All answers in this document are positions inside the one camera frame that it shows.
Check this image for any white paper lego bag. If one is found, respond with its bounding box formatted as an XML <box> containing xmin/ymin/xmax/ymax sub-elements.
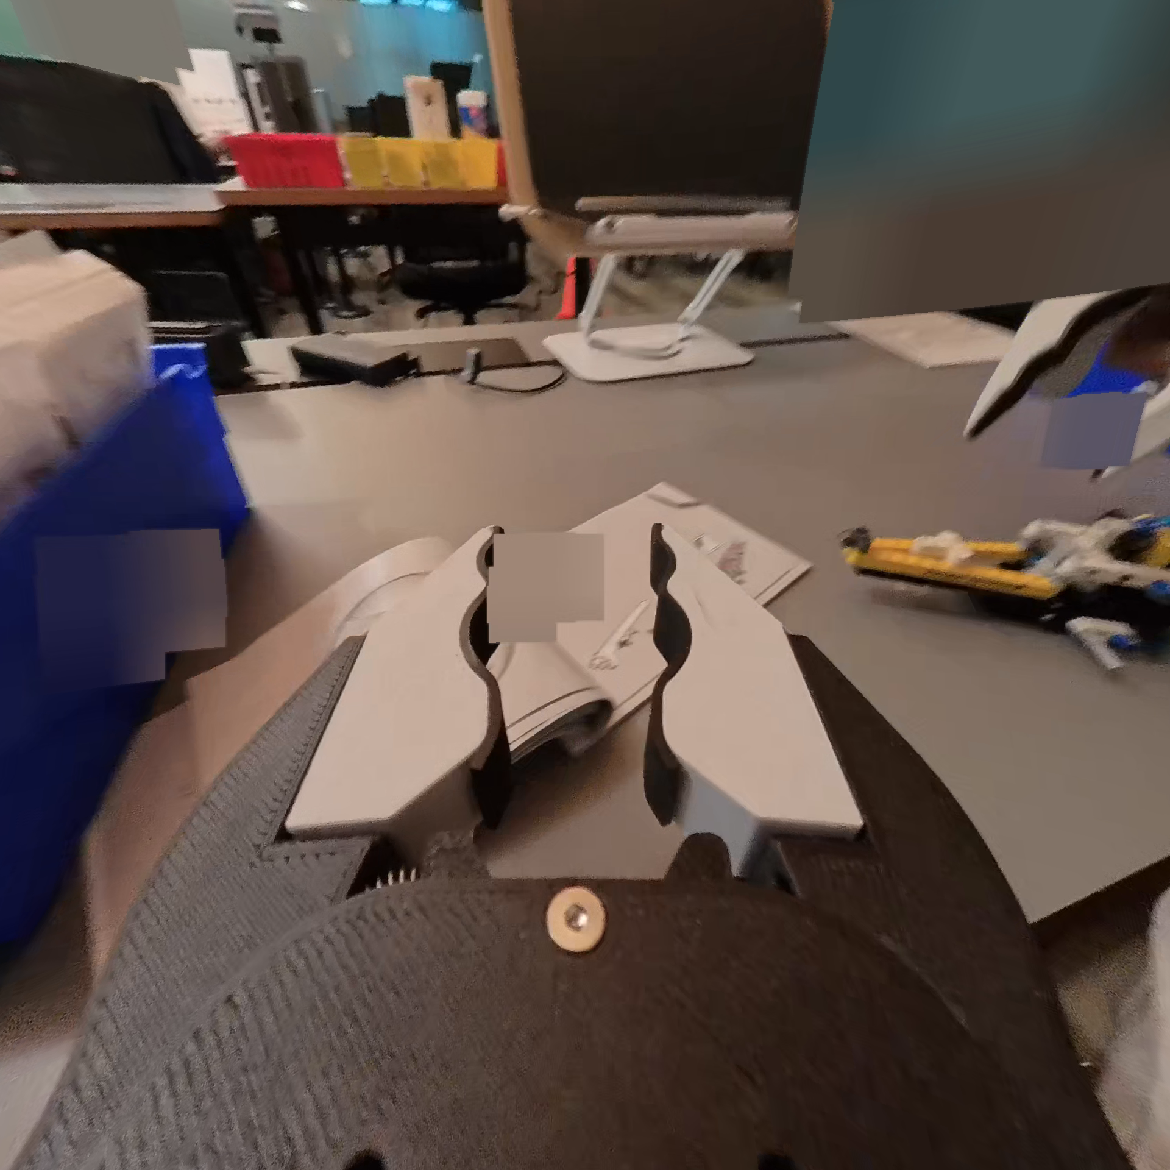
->
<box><xmin>0</xmin><ymin>232</ymin><xmax>154</xmax><ymax>513</ymax></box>

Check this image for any printed paper sheet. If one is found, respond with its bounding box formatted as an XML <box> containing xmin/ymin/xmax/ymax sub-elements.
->
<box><xmin>846</xmin><ymin>312</ymin><xmax>1017</xmax><ymax>367</ymax></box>

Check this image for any blue plastic bin with tag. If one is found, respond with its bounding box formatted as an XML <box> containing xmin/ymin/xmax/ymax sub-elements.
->
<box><xmin>0</xmin><ymin>341</ymin><xmax>251</xmax><ymax>950</ymax></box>

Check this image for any brown wooden table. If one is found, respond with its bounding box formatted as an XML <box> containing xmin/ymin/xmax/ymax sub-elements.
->
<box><xmin>0</xmin><ymin>182</ymin><xmax>229</xmax><ymax>230</ymax></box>
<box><xmin>215</xmin><ymin>182</ymin><xmax>510</xmax><ymax>333</ymax></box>

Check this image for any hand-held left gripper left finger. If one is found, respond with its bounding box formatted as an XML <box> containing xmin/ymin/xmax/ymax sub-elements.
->
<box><xmin>285</xmin><ymin>524</ymin><xmax>514</xmax><ymax>843</ymax></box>

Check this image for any lego instruction booklet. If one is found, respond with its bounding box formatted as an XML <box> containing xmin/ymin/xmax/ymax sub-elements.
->
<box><xmin>335</xmin><ymin>483</ymin><xmax>814</xmax><ymax>763</ymax></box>

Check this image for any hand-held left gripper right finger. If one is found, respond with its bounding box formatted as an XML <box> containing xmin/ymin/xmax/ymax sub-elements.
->
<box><xmin>645</xmin><ymin>522</ymin><xmax>866</xmax><ymax>891</ymax></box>

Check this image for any black cable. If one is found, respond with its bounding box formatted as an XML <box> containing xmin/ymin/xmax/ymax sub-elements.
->
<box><xmin>462</xmin><ymin>347</ymin><xmax>567</xmax><ymax>393</ymax></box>

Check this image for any yellow white lego plane model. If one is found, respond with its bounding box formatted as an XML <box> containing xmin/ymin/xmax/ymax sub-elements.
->
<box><xmin>840</xmin><ymin>511</ymin><xmax>1170</xmax><ymax>670</ymax></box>

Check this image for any dark grey power adapter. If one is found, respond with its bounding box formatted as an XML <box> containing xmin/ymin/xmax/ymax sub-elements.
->
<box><xmin>291</xmin><ymin>333</ymin><xmax>420</xmax><ymax>385</ymax></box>

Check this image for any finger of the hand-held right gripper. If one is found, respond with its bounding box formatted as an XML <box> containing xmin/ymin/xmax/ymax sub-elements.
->
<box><xmin>1093</xmin><ymin>385</ymin><xmax>1170</xmax><ymax>481</ymax></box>
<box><xmin>963</xmin><ymin>290</ymin><xmax>1127</xmax><ymax>439</ymax></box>

